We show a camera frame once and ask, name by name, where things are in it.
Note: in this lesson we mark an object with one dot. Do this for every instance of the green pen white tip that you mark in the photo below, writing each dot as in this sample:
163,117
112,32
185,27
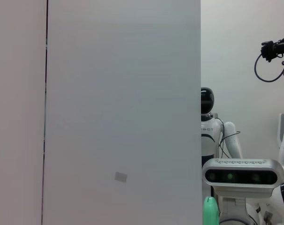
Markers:
211,211

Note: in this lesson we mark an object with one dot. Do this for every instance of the small grey tape patch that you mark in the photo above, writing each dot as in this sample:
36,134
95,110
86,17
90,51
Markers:
120,177

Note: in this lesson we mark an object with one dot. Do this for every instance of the white humanoid robot black head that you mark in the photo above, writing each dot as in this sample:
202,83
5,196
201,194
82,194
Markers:
208,136

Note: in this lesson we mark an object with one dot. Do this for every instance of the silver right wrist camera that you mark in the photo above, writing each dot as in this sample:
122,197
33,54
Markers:
242,175

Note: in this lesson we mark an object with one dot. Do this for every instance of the black camera rig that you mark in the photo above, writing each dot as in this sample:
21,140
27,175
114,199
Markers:
269,49

